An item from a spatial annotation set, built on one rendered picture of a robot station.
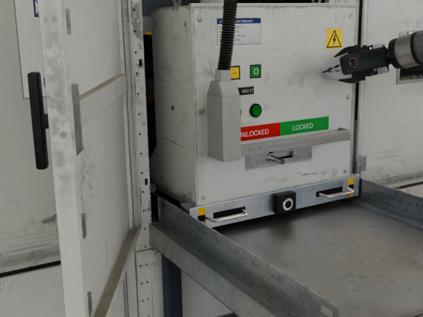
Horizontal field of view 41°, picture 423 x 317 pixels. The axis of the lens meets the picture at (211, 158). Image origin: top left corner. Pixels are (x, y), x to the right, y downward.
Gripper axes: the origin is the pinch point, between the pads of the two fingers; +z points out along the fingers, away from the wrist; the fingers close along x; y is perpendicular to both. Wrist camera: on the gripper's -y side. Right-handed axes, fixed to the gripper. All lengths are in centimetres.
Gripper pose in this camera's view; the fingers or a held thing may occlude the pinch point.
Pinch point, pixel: (325, 71)
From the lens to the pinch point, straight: 149.5
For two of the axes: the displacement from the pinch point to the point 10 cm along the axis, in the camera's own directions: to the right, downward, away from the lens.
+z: -6.7, 1.0, 7.3
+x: -2.0, -9.8, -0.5
